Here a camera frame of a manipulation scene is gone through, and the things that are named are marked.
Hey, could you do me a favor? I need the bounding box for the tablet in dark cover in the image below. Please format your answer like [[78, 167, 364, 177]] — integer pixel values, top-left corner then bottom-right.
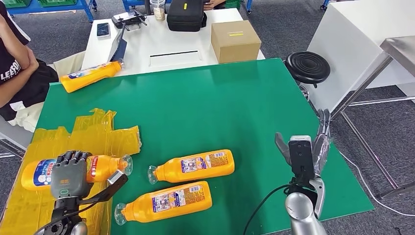
[[107, 24, 128, 64]]

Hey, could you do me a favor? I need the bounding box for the orange detergent bottle clear cap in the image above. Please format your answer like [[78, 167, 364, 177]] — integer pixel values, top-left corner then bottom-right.
[[21, 154, 134, 191], [114, 181, 213, 227], [147, 149, 235, 185], [60, 61, 124, 94]]

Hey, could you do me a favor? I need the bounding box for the steel frame table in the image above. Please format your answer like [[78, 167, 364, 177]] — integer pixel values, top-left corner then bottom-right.
[[327, 35, 415, 200]]

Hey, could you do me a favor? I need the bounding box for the yellow plastic film sheet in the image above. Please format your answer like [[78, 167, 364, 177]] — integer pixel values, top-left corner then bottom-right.
[[0, 108, 142, 235]]

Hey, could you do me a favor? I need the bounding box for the brown cardboard box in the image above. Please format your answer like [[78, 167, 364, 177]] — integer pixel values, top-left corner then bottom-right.
[[210, 20, 262, 64]]

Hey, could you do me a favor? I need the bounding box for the blue metal trolley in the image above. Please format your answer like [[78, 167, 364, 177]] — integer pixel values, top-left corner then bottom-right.
[[4, 0, 99, 23]]

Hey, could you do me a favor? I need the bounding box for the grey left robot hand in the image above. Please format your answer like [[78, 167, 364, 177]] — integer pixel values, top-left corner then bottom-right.
[[50, 150, 93, 199]]

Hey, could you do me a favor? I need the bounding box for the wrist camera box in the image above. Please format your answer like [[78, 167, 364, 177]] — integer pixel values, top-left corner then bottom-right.
[[77, 169, 129, 207], [288, 135, 316, 182]]

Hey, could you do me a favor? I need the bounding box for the person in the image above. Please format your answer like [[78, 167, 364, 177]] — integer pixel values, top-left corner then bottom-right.
[[0, 1, 87, 132], [203, 0, 226, 10]]

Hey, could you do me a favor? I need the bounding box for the black remote controller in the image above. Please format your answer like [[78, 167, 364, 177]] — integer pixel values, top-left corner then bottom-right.
[[111, 9, 148, 31]]

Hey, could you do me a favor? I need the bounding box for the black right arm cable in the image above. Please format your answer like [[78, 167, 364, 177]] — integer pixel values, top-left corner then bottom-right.
[[243, 183, 294, 235]]

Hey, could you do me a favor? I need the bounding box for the black round stool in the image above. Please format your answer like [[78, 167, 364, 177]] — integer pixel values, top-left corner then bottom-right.
[[284, 51, 331, 88]]

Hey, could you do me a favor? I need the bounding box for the smartphone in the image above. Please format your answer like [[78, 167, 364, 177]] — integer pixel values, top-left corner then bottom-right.
[[96, 22, 111, 39]]

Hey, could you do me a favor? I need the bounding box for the blue steel shelf rack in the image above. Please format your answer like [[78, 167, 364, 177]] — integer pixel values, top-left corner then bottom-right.
[[122, 0, 254, 14]]

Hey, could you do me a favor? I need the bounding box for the clear plastic drink cup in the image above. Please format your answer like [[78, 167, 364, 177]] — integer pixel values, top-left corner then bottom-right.
[[150, 0, 166, 22]]

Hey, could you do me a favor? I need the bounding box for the white floor cable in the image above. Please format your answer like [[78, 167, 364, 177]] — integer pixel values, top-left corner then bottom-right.
[[337, 149, 415, 217]]

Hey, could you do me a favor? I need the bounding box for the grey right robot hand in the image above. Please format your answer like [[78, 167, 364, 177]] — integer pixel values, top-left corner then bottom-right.
[[275, 108, 332, 177]]

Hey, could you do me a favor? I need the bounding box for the clear plastic hand wrap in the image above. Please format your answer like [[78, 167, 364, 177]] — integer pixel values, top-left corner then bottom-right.
[[312, 133, 332, 176]]

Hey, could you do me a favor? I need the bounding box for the black carrying case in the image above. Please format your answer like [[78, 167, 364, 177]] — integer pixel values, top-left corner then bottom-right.
[[166, 0, 208, 32]]

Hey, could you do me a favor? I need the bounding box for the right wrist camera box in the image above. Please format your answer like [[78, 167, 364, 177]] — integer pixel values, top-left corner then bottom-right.
[[288, 135, 316, 182]]

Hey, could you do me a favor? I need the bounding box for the white desk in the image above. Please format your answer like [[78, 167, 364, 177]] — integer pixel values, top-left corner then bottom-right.
[[80, 8, 266, 77]]

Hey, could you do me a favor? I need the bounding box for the grey bench seat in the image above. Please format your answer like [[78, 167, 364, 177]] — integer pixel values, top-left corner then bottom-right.
[[0, 115, 35, 160]]

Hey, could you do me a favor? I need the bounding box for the white cabinet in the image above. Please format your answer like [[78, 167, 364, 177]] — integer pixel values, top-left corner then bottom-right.
[[305, 0, 415, 121]]

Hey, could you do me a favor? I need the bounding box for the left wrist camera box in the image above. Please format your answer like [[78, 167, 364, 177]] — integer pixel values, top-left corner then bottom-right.
[[77, 169, 129, 207]]

